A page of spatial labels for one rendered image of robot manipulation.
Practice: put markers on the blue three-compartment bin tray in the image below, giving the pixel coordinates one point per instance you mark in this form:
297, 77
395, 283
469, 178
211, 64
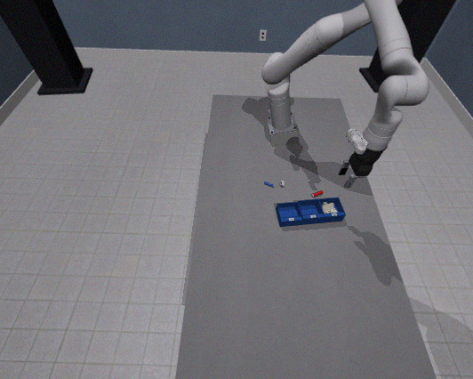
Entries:
308, 212

